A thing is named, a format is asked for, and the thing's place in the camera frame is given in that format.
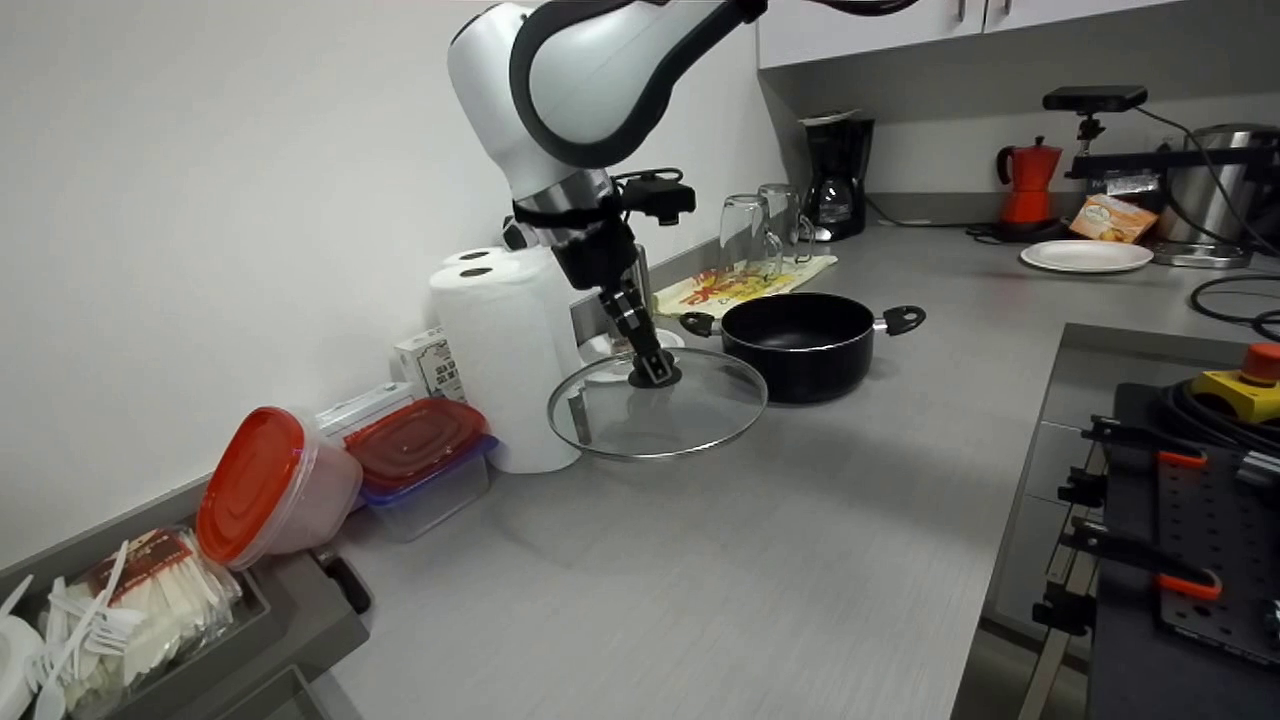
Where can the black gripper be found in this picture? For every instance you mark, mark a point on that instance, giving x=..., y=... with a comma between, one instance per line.
x=598, y=259

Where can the glass lid with black knob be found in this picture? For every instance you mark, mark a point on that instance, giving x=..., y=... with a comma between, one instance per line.
x=693, y=412

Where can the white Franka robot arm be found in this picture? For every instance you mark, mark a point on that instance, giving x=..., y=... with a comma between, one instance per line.
x=586, y=82

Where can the clear drinking glass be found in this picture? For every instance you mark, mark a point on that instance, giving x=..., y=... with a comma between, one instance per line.
x=783, y=215
x=742, y=222

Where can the rectangular container with red lid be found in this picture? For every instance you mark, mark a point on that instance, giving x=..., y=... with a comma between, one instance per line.
x=418, y=447

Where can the round container with red lid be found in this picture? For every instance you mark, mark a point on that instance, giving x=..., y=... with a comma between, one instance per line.
x=254, y=484

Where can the red moka pot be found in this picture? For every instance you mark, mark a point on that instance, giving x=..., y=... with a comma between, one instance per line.
x=1030, y=181

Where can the steel kettle pot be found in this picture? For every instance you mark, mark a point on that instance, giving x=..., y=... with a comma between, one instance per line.
x=1222, y=181

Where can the yellow printed dish towel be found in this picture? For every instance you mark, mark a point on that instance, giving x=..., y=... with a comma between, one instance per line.
x=747, y=283

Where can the small white box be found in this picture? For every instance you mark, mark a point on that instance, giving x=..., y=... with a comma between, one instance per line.
x=428, y=361

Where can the black coffee maker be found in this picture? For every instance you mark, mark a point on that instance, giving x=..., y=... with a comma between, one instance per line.
x=837, y=172

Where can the clear flat plastic container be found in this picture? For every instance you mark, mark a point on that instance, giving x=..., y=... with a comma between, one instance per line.
x=362, y=404

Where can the white dinner plate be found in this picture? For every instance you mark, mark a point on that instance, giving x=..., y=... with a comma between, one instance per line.
x=1084, y=259

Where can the grey metal bin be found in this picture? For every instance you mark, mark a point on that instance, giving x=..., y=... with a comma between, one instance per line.
x=264, y=640

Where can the orange paper packet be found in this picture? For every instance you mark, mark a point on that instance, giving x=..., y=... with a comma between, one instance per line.
x=1113, y=217

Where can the bag of white plastic cutlery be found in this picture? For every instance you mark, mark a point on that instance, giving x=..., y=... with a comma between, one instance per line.
x=145, y=615

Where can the yellow emergency stop button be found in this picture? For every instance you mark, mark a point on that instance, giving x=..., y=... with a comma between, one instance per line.
x=1245, y=386

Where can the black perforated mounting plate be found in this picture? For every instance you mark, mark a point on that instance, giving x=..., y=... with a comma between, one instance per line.
x=1232, y=532

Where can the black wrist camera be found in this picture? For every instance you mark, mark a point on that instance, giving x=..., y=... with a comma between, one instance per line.
x=661, y=198

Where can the white wall cabinet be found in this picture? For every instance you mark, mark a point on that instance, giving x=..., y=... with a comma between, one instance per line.
x=962, y=21

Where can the black camera on stand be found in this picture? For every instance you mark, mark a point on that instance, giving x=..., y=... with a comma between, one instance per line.
x=1094, y=99

